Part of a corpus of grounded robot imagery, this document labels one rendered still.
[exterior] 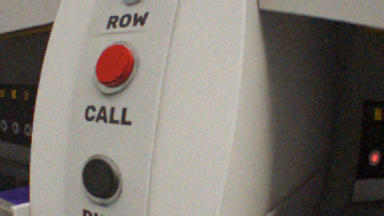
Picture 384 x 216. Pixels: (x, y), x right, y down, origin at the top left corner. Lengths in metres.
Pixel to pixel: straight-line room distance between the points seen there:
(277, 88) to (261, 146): 0.03
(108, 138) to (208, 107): 0.04
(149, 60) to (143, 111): 0.02
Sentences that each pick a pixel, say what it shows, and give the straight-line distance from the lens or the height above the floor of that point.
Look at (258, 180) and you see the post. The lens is 0.26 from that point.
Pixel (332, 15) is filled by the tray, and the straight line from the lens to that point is 0.24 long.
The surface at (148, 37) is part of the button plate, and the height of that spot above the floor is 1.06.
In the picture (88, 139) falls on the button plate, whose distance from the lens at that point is 0.25.
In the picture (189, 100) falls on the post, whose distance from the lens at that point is 0.23.
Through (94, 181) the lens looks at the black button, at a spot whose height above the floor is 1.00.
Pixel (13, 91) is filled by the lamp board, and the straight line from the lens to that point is 0.51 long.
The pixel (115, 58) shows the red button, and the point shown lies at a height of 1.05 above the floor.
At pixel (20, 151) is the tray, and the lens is 0.51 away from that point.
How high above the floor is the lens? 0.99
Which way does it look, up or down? 11 degrees up
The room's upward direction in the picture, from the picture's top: 8 degrees clockwise
